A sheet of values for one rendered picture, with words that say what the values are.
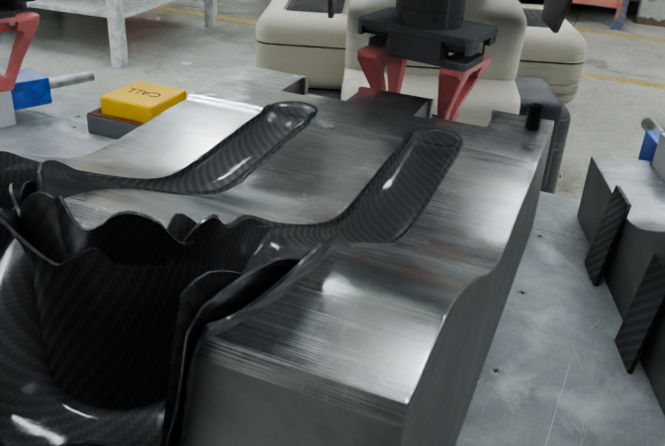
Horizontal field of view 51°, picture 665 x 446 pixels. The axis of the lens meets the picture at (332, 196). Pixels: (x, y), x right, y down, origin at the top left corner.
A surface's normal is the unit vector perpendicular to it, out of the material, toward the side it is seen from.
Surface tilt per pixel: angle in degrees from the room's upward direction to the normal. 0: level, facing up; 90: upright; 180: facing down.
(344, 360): 5
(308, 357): 3
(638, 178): 0
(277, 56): 90
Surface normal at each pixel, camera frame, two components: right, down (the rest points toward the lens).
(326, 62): -0.07, 0.45
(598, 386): 0.05, -0.89
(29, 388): 0.03, -0.77
